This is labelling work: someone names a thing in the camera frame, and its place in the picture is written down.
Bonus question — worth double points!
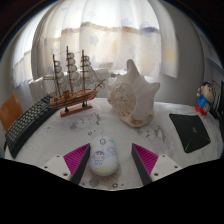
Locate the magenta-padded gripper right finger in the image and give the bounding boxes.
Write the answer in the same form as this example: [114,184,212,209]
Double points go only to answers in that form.
[131,143,183,186]

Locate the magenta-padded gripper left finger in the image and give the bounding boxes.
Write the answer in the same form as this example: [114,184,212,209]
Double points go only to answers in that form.
[41,143,92,186]

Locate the white cartoon-print computer mouse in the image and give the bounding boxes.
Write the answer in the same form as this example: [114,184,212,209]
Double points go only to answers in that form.
[88,135,119,177]

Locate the black mouse pad green lines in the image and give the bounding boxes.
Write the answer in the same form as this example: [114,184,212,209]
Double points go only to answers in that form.
[168,113,212,154]

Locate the white printed tablecloth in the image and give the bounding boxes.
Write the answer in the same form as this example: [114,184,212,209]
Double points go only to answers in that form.
[4,97,224,192]

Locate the black keyboard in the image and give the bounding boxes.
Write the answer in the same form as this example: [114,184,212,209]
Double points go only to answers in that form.
[3,94,59,159]

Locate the wooden model sailing ship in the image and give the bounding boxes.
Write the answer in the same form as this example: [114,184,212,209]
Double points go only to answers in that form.
[42,45,106,118]

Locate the large white conch shell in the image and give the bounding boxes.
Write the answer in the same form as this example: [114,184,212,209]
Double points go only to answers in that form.
[107,59,161,128]

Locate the white radiator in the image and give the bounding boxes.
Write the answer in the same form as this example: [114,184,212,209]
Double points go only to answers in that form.
[28,68,116,103]

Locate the orange wooden chair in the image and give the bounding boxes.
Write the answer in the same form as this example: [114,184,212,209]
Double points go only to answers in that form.
[0,92,24,133]

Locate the cartoon boy figurine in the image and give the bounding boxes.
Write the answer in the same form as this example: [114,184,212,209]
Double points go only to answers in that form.
[194,81,213,117]

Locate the white star-print curtain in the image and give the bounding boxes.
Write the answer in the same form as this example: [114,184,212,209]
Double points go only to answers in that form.
[11,0,179,89]

